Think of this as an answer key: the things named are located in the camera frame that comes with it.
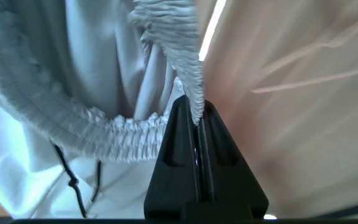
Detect pale grey shorts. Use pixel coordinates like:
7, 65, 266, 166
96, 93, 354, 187
0, 0, 206, 218

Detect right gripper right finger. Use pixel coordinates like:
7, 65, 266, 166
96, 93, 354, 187
197, 99, 269, 218

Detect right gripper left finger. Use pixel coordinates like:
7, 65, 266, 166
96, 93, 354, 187
144, 95, 200, 218

